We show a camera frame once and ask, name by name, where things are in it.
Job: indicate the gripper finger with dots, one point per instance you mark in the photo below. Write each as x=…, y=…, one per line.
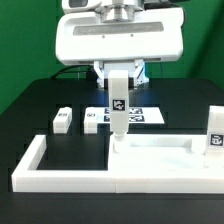
x=136, y=72
x=102, y=70

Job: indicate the white desk top tray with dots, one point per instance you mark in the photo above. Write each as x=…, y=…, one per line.
x=165, y=163

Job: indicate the white U-shaped frame fence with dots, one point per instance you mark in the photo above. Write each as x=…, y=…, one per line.
x=27, y=177

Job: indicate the marker base plate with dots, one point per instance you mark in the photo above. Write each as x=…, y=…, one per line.
x=148, y=115

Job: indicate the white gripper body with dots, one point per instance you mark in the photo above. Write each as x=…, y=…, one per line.
x=153, y=35

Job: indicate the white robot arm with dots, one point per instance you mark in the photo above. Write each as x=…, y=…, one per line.
x=116, y=10

